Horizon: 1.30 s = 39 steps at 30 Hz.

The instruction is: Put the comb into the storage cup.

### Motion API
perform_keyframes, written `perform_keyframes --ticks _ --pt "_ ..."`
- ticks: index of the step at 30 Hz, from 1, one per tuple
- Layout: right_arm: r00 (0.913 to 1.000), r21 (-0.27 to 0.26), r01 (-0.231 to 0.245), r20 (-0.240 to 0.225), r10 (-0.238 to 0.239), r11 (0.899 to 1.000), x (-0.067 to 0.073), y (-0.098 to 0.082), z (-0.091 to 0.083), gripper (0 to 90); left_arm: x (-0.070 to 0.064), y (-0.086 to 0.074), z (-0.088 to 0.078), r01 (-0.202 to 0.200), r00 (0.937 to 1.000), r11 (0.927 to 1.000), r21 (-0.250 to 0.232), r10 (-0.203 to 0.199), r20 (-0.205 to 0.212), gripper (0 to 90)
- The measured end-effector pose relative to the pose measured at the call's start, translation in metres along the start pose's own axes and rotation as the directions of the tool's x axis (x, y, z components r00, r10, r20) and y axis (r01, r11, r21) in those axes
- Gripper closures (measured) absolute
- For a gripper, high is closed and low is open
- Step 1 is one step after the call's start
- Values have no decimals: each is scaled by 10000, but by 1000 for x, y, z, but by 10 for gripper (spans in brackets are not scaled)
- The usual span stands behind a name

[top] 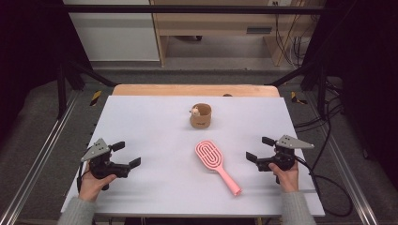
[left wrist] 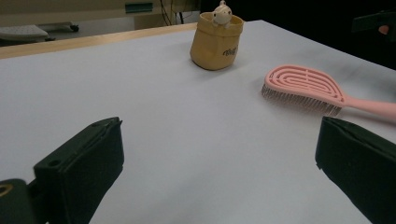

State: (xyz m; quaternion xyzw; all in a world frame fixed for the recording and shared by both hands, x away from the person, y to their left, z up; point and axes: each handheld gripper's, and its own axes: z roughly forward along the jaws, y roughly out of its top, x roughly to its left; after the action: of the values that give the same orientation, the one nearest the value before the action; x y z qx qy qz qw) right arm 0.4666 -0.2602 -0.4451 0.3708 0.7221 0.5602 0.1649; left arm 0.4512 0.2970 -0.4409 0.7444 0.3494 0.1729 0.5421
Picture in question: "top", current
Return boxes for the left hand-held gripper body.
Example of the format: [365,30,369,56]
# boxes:
[80,138,131,191]

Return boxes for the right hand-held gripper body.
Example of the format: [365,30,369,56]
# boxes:
[255,134,315,173]

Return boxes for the pink hairbrush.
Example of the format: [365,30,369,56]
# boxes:
[194,140,243,197]

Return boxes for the brown cup with small figure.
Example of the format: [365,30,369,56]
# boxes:
[189,102,213,129]

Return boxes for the person's left hand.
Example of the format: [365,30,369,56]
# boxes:
[78,163,117,203]

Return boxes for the person's right hand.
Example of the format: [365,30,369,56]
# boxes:
[268,160,299,194]

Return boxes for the yellow black tape marker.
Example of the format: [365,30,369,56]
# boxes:
[89,89,102,107]
[290,91,308,106]

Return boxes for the wooden table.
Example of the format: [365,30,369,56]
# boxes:
[112,83,281,98]

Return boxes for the white cabinet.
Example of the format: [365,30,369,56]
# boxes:
[62,0,161,62]

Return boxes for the dark curtain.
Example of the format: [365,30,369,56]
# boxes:
[0,0,92,142]
[303,0,398,188]

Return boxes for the light wooden desk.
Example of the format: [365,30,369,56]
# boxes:
[149,0,327,68]

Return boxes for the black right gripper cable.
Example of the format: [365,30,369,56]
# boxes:
[294,154,355,218]

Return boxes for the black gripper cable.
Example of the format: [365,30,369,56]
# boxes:
[294,154,355,218]
[76,162,85,193]

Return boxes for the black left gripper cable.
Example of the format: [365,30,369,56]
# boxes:
[76,162,85,193]

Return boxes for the bundle of black floor cables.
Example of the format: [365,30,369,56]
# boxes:
[294,78,345,132]

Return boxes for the aluminium floor rail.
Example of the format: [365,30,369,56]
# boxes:
[308,93,379,225]
[0,92,79,225]

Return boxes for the black frame strut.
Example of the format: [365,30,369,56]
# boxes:
[266,60,328,120]
[57,59,118,120]

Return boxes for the hanging wall cables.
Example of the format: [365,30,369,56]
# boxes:
[273,3,311,68]

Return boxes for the black horizontal frame bar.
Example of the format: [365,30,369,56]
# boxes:
[62,4,329,15]

